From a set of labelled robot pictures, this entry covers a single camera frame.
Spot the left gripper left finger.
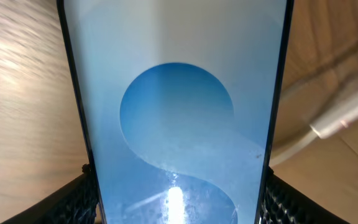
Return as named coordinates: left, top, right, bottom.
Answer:
left=2, top=164, right=99, bottom=224

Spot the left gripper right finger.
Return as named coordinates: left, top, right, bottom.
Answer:
left=259, top=169, right=348, bottom=224

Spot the blue Samsung Galaxy smartphone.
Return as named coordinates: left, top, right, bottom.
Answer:
left=57, top=0, right=293, bottom=223

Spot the white power strip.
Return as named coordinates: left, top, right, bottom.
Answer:
left=310, top=92, right=358, bottom=139

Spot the white power strip cord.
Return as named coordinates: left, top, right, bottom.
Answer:
left=268, top=129, right=318, bottom=167

